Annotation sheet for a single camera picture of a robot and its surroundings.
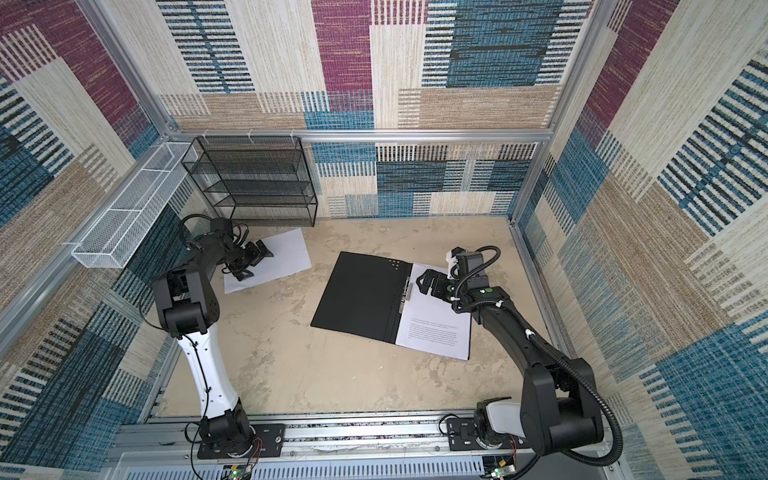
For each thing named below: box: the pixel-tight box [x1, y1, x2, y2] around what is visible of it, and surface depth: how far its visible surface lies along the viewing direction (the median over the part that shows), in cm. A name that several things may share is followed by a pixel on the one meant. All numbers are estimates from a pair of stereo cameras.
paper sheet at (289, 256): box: [223, 228, 312, 294], surface depth 115 cm
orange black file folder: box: [310, 251, 413, 344], surface depth 99 cm
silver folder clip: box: [402, 276, 413, 304], surface depth 101 cm
